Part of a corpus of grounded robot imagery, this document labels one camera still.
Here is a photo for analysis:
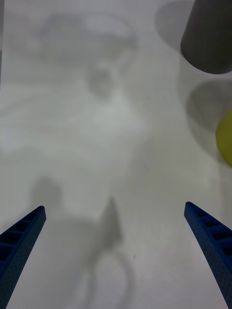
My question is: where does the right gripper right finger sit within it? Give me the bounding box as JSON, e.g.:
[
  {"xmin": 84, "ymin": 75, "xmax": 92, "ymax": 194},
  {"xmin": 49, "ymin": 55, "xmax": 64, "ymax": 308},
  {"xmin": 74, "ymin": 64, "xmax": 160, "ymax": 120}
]
[{"xmin": 184, "ymin": 201, "xmax": 232, "ymax": 308}]

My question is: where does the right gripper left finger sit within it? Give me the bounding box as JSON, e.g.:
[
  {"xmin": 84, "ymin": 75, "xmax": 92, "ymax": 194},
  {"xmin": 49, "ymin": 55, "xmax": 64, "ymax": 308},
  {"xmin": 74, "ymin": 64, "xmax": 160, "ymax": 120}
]
[{"xmin": 0, "ymin": 205, "xmax": 47, "ymax": 309}]

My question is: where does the yellow-green plastic waste bin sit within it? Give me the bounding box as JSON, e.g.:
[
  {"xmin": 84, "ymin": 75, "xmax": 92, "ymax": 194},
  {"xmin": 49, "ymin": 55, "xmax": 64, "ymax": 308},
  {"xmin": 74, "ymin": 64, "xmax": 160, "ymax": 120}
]
[{"xmin": 215, "ymin": 110, "xmax": 232, "ymax": 168}]

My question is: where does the grey plastic waste bin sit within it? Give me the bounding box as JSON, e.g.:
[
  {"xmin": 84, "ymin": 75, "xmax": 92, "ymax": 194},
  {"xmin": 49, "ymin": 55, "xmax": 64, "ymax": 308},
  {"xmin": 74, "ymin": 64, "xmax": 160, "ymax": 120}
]
[{"xmin": 180, "ymin": 0, "xmax": 232, "ymax": 74}]

